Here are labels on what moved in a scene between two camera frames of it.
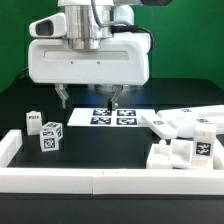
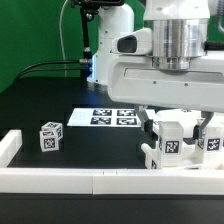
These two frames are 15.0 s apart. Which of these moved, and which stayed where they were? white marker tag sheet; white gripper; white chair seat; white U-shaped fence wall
Moved: white chair seat; white gripper
Stayed: white U-shaped fence wall; white marker tag sheet
